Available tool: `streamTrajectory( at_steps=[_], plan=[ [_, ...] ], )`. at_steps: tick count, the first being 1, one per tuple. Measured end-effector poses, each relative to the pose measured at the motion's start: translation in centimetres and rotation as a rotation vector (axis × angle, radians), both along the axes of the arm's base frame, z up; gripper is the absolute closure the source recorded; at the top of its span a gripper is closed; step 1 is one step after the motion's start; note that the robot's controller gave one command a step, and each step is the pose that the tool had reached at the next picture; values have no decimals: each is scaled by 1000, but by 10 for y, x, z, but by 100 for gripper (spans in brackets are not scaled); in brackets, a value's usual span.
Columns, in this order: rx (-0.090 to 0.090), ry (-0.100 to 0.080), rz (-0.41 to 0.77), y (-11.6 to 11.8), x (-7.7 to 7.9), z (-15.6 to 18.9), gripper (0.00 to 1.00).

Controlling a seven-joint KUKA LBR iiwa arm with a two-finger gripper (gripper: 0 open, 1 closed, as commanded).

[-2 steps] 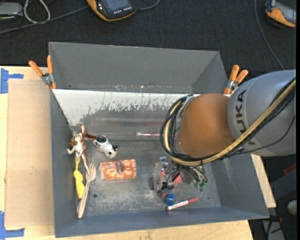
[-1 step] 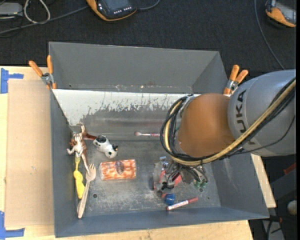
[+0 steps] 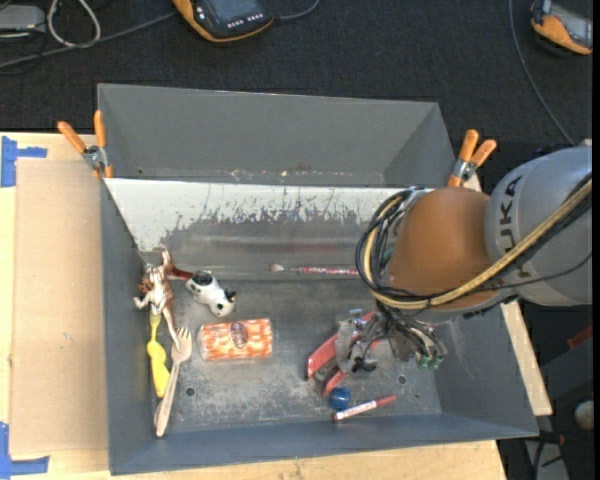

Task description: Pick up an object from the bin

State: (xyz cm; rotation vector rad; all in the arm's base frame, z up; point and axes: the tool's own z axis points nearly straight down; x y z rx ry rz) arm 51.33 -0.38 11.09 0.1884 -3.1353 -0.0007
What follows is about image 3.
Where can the black and white toy cow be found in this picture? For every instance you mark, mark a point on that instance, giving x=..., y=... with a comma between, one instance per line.
x=211, y=292

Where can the brown and white toy animal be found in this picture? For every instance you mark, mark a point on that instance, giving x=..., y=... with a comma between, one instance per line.
x=159, y=290

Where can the pale wooden fork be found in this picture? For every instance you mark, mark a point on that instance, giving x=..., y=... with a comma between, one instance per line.
x=172, y=378

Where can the grey metal bin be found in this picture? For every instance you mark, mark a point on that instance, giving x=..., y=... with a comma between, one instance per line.
x=280, y=388

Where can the yellow toothbrush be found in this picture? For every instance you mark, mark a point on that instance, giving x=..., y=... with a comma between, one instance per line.
x=157, y=358

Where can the brown cardboard board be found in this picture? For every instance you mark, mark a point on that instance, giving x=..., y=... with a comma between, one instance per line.
x=55, y=308

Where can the red marker pen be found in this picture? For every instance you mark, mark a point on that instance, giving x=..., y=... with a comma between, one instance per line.
x=364, y=408

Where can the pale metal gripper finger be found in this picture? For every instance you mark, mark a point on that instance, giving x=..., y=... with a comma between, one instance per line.
x=356, y=364
x=346, y=335

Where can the orange patterned packet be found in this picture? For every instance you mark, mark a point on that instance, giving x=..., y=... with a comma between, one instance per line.
x=236, y=339

